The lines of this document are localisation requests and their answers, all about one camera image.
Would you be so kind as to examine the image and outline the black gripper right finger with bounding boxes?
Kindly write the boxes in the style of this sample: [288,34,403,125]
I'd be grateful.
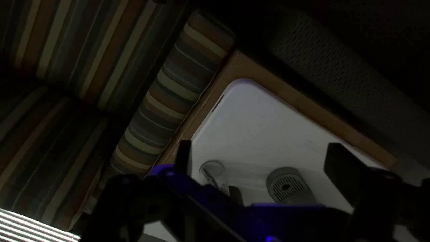
[323,141,374,212]

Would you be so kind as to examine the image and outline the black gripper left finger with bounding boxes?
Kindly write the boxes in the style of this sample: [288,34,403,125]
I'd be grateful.
[173,138,195,177]

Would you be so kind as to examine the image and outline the grey coffee maker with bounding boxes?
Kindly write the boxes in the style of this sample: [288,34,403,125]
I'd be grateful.
[266,165,316,206]

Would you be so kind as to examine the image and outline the clear glass jar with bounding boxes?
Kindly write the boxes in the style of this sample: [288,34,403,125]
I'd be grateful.
[199,159,229,186]

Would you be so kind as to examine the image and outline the white top wooden side table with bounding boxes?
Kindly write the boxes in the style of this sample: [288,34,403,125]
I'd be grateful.
[159,48,401,242]

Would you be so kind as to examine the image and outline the dark fabric couch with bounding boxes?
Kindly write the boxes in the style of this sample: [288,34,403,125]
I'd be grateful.
[192,0,430,180]

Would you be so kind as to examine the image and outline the striped sofa cushion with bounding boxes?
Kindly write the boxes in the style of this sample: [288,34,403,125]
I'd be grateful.
[0,0,190,113]
[0,85,118,230]

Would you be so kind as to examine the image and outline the white window blinds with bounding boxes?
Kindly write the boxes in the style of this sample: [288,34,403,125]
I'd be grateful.
[0,206,82,242]

